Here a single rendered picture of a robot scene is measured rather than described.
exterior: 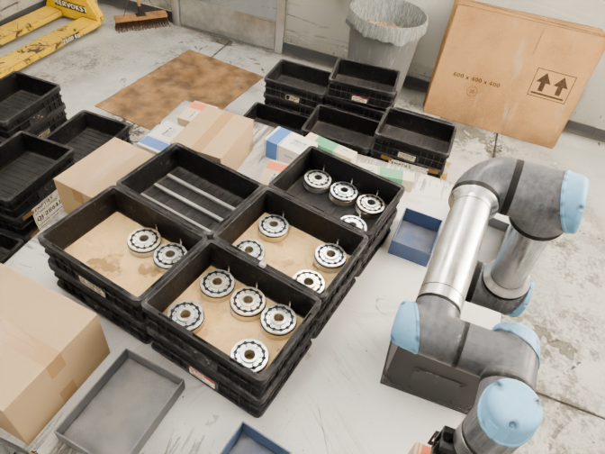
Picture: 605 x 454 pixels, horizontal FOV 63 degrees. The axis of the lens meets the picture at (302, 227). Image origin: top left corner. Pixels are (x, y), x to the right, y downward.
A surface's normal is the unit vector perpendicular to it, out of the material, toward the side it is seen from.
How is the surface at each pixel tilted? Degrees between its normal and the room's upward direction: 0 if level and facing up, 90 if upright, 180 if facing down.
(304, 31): 90
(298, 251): 0
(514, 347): 6
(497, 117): 72
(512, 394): 0
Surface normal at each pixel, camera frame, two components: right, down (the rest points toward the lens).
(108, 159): 0.10, -0.70
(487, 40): -0.33, 0.52
